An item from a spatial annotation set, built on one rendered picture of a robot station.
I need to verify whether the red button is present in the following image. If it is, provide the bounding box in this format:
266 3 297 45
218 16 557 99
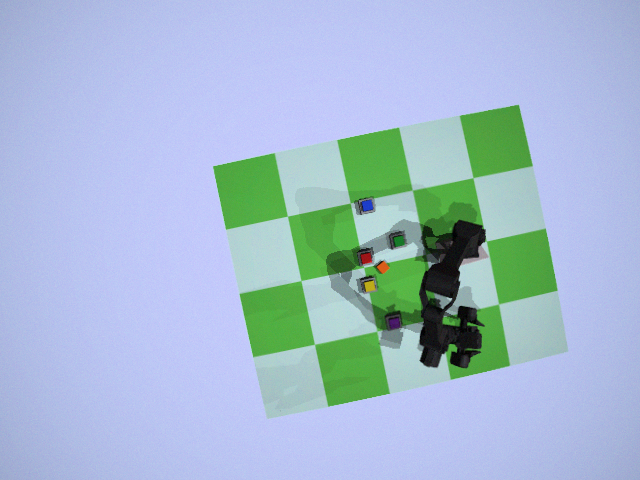
357 250 374 267

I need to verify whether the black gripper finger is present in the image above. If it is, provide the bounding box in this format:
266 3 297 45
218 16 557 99
465 349 481 362
468 315 485 327

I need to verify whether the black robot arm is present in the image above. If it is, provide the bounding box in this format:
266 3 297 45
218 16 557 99
419 220 486 368

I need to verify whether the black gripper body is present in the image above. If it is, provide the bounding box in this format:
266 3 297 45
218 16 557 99
448 306 477 369

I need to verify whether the green button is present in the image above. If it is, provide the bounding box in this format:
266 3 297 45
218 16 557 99
389 233 407 250

